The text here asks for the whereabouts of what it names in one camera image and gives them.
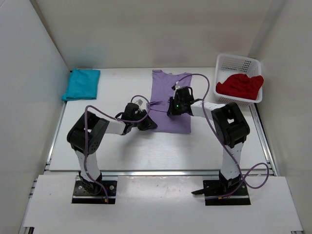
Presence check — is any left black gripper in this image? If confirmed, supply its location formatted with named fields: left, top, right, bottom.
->
left=131, top=109, right=157, bottom=131

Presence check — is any lavender t shirt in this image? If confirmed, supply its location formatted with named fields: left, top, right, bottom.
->
left=149, top=70, right=192, bottom=134

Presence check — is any red t shirt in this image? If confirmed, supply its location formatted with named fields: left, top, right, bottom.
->
left=216, top=74, right=264, bottom=100

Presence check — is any teal t shirt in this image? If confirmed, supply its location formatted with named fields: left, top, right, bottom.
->
left=61, top=68, right=100, bottom=101

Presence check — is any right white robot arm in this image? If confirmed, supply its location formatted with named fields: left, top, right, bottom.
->
left=167, top=86, right=250, bottom=195

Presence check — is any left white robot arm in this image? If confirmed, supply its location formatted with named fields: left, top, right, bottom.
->
left=67, top=102, right=157, bottom=195

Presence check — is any white plastic laundry basket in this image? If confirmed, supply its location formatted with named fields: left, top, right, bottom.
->
left=212, top=54, right=262, bottom=106

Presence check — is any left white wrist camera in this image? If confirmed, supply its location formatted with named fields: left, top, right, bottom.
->
left=135, top=99, right=143, bottom=108

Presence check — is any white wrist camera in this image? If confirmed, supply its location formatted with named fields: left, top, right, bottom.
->
left=171, top=82, right=181, bottom=91
left=135, top=99, right=143, bottom=108

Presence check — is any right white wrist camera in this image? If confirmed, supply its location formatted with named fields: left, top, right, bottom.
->
left=171, top=82, right=181, bottom=91

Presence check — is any aluminium rail bar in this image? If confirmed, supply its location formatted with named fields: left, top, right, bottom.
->
left=101, top=170, right=219, bottom=177

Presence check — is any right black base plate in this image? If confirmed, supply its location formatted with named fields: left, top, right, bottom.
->
left=191, top=180, right=251, bottom=206

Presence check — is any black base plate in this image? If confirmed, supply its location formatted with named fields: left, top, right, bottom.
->
left=72, top=177, right=117, bottom=204
left=191, top=180, right=251, bottom=206

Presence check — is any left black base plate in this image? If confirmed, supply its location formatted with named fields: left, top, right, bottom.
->
left=72, top=177, right=117, bottom=204

